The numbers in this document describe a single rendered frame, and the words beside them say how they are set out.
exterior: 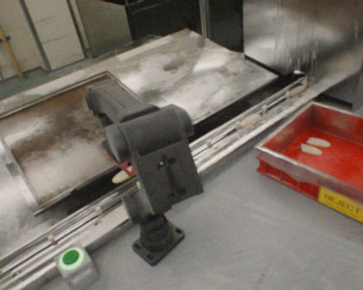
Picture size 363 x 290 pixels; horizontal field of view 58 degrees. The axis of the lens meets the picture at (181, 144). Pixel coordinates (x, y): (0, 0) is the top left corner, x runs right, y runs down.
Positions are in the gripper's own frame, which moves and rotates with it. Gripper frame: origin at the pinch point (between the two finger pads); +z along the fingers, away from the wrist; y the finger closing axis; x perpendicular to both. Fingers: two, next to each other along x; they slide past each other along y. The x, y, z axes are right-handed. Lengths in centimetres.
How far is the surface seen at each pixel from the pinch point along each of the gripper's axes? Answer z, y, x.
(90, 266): 5.4, -16.6, 21.5
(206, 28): 1, 72, -95
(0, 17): 24, 370, -42
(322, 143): 10, -25, -57
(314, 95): 7, -8, -77
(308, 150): 10, -24, -51
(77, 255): 2.7, -14.1, 22.9
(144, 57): -3, 59, -45
